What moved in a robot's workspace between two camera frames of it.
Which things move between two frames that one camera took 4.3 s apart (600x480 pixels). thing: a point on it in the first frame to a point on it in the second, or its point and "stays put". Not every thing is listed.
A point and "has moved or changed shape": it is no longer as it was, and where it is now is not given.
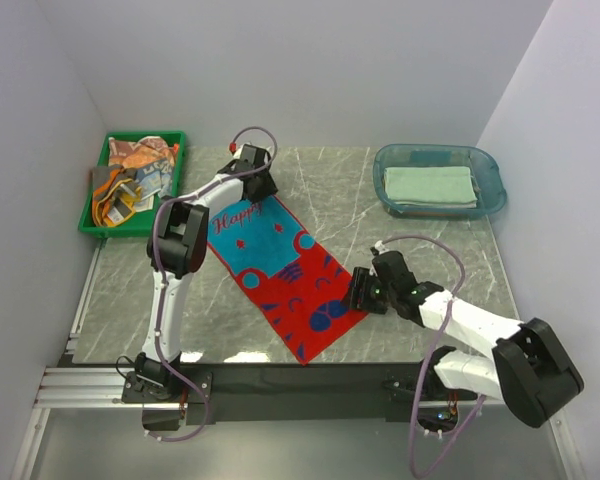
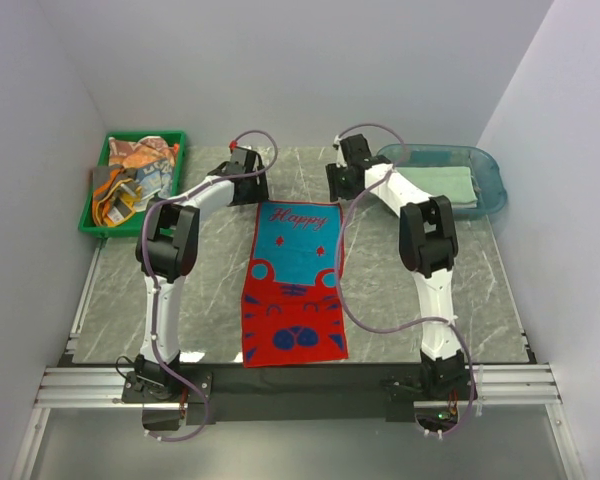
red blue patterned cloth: x=300 y=286 has moved or changed shape
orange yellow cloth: x=114 y=192 stays put
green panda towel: x=430 y=184 stays put
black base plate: x=234 y=393 stays put
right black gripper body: x=374 y=297 to x=339 y=184
